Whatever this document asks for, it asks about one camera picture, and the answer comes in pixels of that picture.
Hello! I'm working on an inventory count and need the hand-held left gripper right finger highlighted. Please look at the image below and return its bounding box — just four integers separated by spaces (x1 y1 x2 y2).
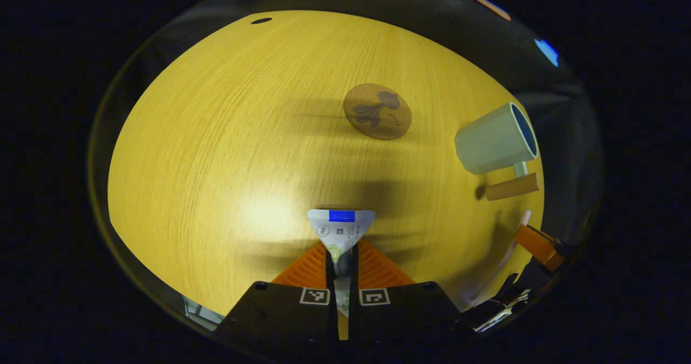
348 239 476 348

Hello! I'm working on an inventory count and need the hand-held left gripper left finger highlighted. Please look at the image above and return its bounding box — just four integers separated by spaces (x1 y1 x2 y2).
213 240 341 348

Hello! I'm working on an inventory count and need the pink toothbrush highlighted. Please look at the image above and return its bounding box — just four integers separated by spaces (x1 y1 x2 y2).
499 209 533 270

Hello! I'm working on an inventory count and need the white toothpaste tube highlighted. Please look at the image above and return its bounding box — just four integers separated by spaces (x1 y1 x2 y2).
307 208 377 319

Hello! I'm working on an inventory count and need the pale green cup wooden handle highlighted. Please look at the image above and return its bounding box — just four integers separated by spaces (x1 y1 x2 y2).
454 102 541 201

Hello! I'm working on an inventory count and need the round cork coaster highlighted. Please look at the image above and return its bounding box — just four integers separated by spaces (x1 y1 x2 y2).
343 83 413 141

